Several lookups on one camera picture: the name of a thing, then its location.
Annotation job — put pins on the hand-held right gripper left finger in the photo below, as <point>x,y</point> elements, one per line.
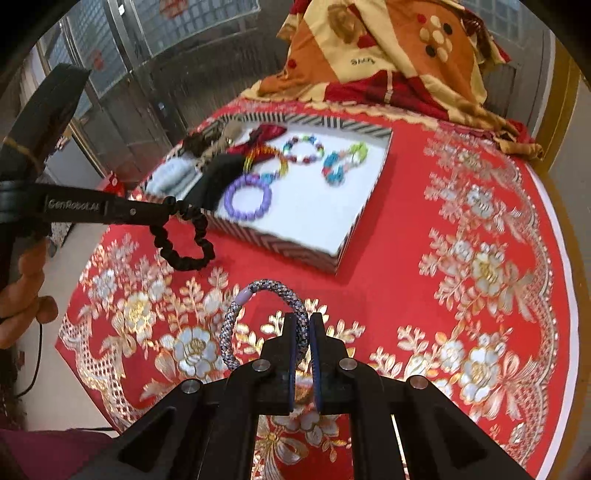
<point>292,387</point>

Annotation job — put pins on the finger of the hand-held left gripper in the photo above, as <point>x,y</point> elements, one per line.
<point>138,211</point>

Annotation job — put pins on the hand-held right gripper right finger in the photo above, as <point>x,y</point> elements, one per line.
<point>316,371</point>

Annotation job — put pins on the black scrunchie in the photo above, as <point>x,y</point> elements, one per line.
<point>184,264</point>

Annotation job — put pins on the leopard print hair bow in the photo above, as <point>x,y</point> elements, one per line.
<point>217,143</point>

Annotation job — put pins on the red velvet hair bow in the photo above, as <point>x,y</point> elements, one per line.
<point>265,131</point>

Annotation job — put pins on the white tray with striped rim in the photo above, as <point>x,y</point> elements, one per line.
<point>304,217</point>

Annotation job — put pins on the person's left hand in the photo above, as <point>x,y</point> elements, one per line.
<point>27,304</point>

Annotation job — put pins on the light blue scrunchie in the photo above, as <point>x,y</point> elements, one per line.
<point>171,177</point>

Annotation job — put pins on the black cloth hair accessory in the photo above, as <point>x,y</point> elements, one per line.
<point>217,181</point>

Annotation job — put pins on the metal framed glass door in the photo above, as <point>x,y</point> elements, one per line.
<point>138,69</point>

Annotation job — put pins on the red floral tablecloth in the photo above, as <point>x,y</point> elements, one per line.
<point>392,240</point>

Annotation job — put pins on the person's maroon clothing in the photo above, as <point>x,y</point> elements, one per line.
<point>46,454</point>

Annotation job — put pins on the orange and red printed blanket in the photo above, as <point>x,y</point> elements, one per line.
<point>392,69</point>

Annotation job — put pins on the yellow wooden door frame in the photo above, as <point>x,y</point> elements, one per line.
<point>563,115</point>

